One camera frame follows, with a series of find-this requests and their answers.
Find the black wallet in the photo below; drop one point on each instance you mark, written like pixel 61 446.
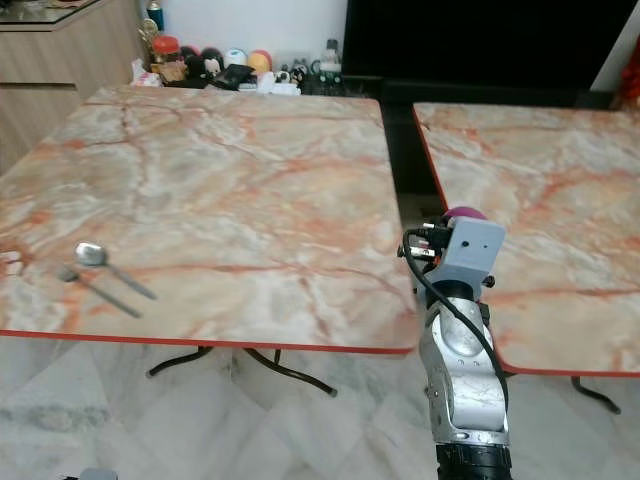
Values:
pixel 235 77

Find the black plush toy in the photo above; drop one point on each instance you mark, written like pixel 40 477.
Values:
pixel 205 64

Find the white plastic item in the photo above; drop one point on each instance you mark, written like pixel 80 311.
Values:
pixel 278 84

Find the black television screen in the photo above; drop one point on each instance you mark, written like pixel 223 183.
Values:
pixel 470 40

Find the light wood cabinet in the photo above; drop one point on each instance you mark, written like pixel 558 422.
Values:
pixel 60 80

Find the silver metal spoon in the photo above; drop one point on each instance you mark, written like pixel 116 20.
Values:
pixel 90 254

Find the purple round bowl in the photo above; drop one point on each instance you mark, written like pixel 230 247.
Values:
pixel 465 213

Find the blue bottle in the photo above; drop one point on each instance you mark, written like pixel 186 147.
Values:
pixel 154 14

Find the light blue round figure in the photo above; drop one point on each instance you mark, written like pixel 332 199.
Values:
pixel 235 58

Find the clear bottle green label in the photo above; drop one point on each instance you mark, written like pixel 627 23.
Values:
pixel 330 65

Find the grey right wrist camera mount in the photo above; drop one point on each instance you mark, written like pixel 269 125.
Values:
pixel 475 250

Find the marble pattern folding table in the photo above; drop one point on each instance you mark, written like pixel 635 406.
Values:
pixel 220 200
pixel 550 200

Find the orange round figure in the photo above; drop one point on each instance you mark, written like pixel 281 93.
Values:
pixel 259 61

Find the red lidded jar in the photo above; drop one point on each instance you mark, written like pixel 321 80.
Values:
pixel 166 58

